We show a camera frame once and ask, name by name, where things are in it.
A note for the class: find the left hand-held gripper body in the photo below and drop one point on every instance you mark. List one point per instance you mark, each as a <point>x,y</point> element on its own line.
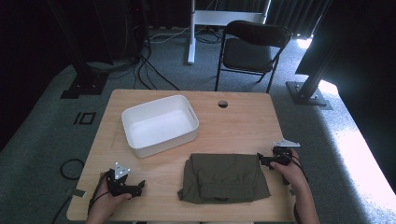
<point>116,185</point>

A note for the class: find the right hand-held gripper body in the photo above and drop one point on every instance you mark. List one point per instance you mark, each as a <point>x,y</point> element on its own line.
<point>281,155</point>

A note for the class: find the olive green pants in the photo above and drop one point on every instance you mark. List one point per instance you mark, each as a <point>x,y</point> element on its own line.
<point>224,177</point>

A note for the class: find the white plastic bin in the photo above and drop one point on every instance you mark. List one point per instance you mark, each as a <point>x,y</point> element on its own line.
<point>160,127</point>

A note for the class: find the person's left hand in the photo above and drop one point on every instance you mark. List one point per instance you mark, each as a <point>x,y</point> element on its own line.
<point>104,202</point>

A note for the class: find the person's right hand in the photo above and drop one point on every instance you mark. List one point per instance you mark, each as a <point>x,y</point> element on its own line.
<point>291,175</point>

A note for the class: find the grey tape piece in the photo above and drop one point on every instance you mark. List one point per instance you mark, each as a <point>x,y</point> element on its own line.
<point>79,193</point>

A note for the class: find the black metal stand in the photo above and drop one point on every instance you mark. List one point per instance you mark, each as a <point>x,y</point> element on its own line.
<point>85,82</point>
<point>306,95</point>

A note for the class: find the black folding chair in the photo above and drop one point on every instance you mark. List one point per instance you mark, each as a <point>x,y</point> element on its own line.
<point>249,53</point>

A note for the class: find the dark curtain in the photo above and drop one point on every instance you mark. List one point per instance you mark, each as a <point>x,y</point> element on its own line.
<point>280,15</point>

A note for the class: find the white desk frame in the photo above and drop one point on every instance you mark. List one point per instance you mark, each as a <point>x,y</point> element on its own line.
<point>191,37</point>

